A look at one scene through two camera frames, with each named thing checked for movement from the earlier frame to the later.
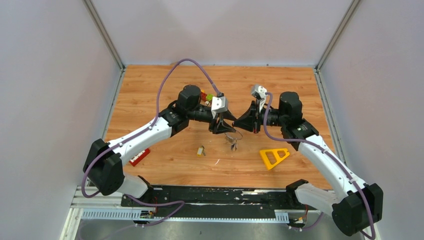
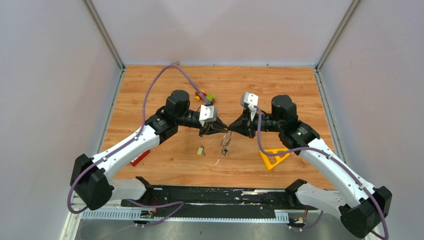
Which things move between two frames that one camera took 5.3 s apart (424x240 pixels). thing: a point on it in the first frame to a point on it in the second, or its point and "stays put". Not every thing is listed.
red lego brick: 138,158 stays put
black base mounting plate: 220,198 stays put
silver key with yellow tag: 200,150 stays put
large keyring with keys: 233,141 to 226,141
